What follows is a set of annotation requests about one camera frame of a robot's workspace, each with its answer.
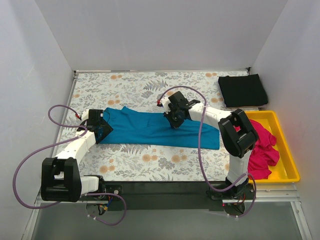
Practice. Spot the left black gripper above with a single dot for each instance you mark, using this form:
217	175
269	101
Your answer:
104	132

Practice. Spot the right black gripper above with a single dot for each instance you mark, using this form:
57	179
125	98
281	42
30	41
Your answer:
175	121

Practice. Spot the teal blue t shirt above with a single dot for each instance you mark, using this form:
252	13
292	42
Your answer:
145	128

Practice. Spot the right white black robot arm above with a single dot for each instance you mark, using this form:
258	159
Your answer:
238	135

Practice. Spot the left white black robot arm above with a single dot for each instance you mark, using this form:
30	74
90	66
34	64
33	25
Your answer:
60	175

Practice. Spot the folded black t shirt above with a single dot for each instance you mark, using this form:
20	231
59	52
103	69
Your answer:
243	91

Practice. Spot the magenta pink t shirt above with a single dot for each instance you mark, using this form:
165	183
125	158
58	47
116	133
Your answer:
263	155

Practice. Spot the yellow plastic tray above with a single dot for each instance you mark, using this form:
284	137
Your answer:
285	171

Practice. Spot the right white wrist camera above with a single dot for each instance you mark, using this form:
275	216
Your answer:
164	102

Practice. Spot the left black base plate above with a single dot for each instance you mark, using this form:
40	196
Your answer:
110	193

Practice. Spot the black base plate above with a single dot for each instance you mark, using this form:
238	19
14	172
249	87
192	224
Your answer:
240	192
110	193

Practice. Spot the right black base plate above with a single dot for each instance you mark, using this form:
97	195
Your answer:
240	192

